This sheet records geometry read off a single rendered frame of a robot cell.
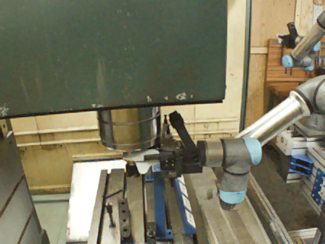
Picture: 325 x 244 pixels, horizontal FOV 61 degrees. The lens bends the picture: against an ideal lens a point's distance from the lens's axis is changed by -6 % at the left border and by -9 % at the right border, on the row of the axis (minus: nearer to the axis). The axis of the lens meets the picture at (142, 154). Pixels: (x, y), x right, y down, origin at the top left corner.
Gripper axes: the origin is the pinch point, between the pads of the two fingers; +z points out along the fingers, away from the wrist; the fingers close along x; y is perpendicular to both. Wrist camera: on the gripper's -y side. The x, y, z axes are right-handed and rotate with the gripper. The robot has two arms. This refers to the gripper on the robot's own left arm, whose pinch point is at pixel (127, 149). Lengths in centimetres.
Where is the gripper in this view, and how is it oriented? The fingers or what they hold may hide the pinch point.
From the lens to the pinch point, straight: 77.4
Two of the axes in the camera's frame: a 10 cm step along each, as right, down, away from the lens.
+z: -10.0, 0.4, 0.0
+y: 0.4, 8.8, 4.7
